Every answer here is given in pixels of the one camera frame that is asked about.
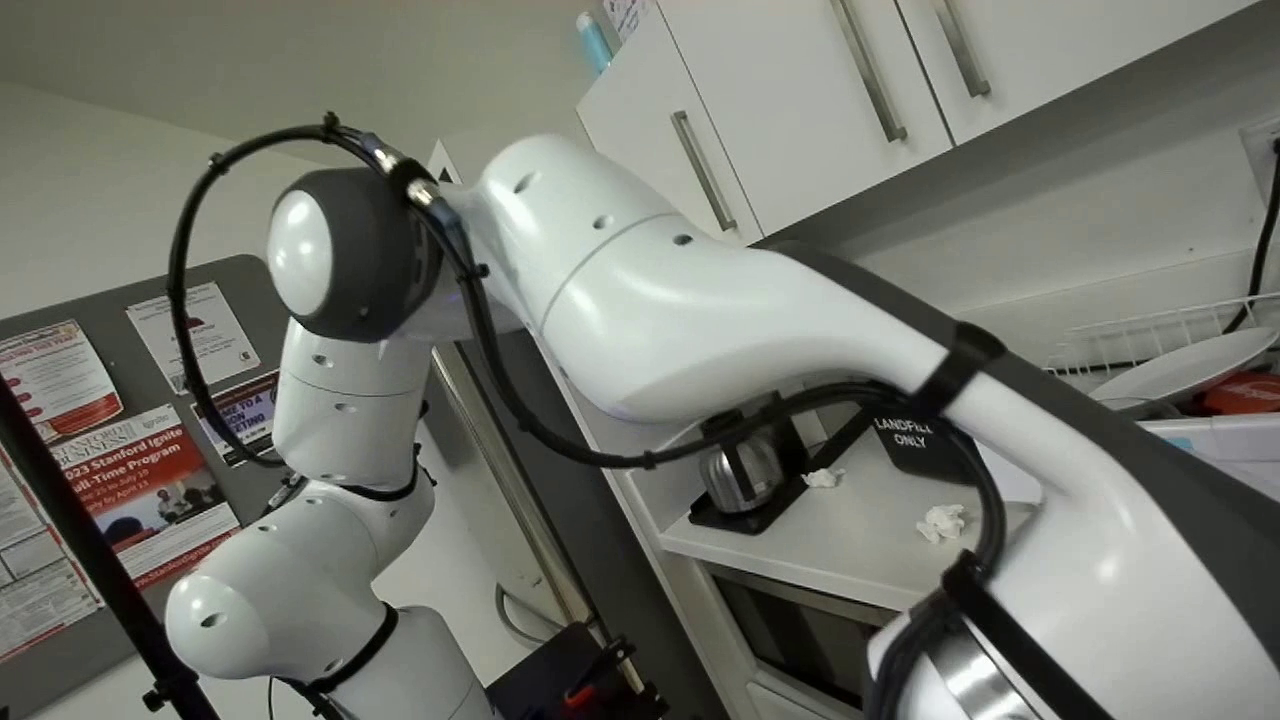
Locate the black coffee maker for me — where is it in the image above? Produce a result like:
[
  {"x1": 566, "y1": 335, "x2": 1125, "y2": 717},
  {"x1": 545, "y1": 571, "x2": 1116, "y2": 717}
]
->
[{"x1": 683, "y1": 413, "x2": 814, "y2": 538}]

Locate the red and white poster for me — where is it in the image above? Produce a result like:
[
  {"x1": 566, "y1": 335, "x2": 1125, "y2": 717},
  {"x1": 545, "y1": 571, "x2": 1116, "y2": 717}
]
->
[{"x1": 0, "y1": 316, "x2": 128, "y2": 445}]

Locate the tall black appliance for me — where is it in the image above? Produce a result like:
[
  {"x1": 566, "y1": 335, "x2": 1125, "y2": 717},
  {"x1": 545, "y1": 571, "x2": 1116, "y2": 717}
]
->
[{"x1": 451, "y1": 324, "x2": 752, "y2": 720}]

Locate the crumpled white paper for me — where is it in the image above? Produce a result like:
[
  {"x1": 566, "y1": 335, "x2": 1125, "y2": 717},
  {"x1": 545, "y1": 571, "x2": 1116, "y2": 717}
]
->
[{"x1": 914, "y1": 501, "x2": 970, "y2": 551}]

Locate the white cabinet door with handle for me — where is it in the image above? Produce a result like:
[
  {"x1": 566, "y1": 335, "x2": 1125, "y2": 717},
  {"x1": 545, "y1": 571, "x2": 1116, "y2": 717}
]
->
[
  {"x1": 571, "y1": 6, "x2": 770, "y2": 247},
  {"x1": 652, "y1": 0, "x2": 960, "y2": 243},
  {"x1": 891, "y1": 0, "x2": 1265, "y2": 147}
]

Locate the steel coffee carafe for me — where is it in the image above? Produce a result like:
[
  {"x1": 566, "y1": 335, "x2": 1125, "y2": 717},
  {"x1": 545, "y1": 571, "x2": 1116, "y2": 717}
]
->
[{"x1": 694, "y1": 426, "x2": 791, "y2": 516}]

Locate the black landfill only bin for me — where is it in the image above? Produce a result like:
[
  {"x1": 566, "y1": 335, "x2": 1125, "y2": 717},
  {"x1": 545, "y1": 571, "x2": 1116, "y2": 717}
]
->
[{"x1": 864, "y1": 403, "x2": 997, "y2": 497}]

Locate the clear plate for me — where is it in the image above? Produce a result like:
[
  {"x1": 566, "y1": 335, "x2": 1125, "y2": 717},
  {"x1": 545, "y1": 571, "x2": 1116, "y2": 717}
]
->
[{"x1": 1082, "y1": 324, "x2": 1280, "y2": 416}]

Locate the black stand pole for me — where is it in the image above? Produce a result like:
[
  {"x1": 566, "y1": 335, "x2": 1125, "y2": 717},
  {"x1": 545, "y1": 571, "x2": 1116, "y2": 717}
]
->
[{"x1": 0, "y1": 375, "x2": 222, "y2": 720}]

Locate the white kitchen counter unit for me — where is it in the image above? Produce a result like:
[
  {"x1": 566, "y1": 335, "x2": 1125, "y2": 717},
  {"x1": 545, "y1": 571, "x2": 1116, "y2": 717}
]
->
[{"x1": 656, "y1": 413, "x2": 1280, "y2": 720}]

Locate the black perforated table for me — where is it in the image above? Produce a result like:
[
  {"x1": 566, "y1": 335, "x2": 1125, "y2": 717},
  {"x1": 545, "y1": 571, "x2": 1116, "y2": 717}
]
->
[{"x1": 483, "y1": 621, "x2": 670, "y2": 720}]

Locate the red poster with photo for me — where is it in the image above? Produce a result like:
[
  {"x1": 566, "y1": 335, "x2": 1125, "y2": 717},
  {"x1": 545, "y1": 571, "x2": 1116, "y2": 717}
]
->
[{"x1": 46, "y1": 400, "x2": 242, "y2": 591}]

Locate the red handled black clamp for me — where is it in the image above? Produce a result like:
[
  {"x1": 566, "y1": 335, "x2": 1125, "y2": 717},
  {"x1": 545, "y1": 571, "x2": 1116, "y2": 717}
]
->
[{"x1": 552, "y1": 643, "x2": 666, "y2": 717}]

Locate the light blue small object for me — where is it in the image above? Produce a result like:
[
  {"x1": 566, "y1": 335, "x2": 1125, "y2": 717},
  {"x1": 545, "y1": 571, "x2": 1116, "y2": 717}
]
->
[{"x1": 571, "y1": 10, "x2": 614, "y2": 77}]

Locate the white text poster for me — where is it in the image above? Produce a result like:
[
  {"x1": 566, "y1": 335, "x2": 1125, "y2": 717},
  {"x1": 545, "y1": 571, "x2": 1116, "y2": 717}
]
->
[{"x1": 0, "y1": 445, "x2": 104, "y2": 666}]

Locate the red item in box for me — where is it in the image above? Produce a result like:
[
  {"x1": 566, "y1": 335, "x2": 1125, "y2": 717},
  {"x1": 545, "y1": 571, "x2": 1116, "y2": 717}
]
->
[{"x1": 1190, "y1": 370, "x2": 1280, "y2": 416}]

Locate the grey pin board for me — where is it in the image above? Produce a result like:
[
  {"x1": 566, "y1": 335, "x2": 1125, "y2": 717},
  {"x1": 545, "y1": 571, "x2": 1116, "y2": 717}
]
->
[{"x1": 0, "y1": 251, "x2": 444, "y2": 720}]

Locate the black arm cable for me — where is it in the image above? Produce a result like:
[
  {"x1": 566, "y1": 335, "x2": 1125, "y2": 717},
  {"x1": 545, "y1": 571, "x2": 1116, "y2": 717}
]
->
[{"x1": 163, "y1": 112, "x2": 1017, "y2": 720}]

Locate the black power cable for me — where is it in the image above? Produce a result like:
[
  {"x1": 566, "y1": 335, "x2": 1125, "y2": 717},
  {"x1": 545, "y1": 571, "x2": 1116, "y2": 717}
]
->
[{"x1": 1223, "y1": 133, "x2": 1280, "y2": 335}]

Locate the blue and white poster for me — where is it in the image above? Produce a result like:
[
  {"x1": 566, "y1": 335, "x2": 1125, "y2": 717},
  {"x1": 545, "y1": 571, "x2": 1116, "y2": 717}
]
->
[{"x1": 195, "y1": 370, "x2": 290, "y2": 466}]

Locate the white paper poster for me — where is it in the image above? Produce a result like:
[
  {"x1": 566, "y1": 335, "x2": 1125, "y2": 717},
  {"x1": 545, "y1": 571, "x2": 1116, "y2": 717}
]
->
[{"x1": 123, "y1": 280, "x2": 264, "y2": 395}]

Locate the built-in black appliance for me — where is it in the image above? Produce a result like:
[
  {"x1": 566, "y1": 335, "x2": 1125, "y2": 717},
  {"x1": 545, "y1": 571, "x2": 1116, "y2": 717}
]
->
[{"x1": 705, "y1": 565, "x2": 891, "y2": 712}]

